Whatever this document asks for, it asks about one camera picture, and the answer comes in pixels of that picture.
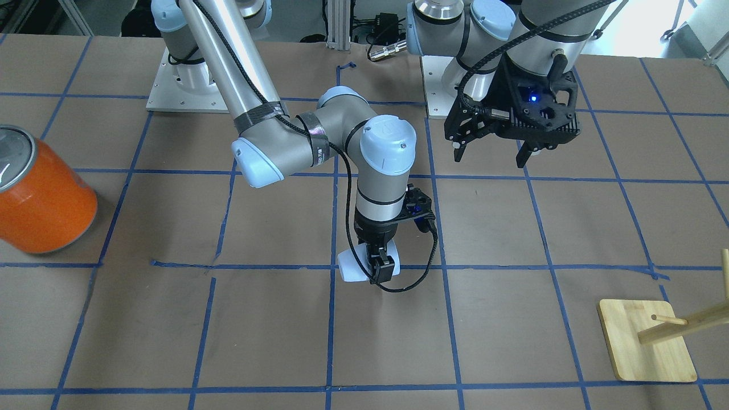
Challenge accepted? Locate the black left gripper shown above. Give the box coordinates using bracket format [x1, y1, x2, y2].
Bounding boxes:
[450, 55, 581, 168]

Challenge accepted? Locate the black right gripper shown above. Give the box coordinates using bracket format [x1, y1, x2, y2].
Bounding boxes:
[354, 217, 398, 284]

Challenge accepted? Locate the light blue plastic cup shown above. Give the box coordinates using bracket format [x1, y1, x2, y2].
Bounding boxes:
[337, 240, 401, 282]

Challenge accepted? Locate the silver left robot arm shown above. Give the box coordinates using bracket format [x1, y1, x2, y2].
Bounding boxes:
[406, 1, 609, 168]

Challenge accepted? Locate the wooden mug stand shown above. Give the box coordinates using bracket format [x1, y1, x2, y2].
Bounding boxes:
[593, 248, 728, 383]

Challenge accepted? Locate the orange can with silver lid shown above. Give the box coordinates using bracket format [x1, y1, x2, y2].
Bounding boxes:
[1, 125, 99, 254]

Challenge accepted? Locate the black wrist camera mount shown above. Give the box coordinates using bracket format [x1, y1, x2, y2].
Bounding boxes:
[395, 183, 437, 233]

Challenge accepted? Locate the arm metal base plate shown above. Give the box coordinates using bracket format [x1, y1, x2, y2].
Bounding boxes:
[421, 55, 466, 120]
[146, 49, 228, 113]

